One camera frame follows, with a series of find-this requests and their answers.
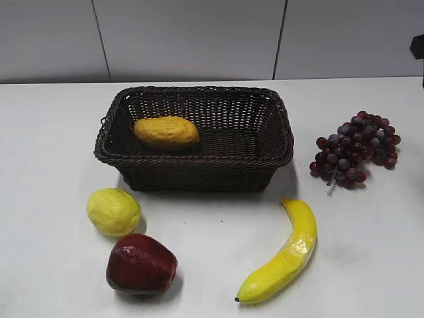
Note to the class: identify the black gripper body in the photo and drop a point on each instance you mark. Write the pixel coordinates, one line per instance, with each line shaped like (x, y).
(417, 47)

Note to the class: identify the orange yellow mango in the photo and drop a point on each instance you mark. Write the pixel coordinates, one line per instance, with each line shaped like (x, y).
(169, 133)

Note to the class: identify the dark brown wicker basket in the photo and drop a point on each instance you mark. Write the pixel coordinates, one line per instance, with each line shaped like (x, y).
(244, 137)

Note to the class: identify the purple grape bunch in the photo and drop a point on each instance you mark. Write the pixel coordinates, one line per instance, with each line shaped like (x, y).
(365, 138)

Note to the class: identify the yellow banana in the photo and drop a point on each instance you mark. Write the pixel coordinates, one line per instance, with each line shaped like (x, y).
(282, 269)

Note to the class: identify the yellow lemon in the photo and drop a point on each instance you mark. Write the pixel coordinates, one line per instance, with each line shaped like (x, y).
(113, 211)

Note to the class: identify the dark red apple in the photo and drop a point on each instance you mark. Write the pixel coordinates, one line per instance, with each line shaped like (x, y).
(140, 265)

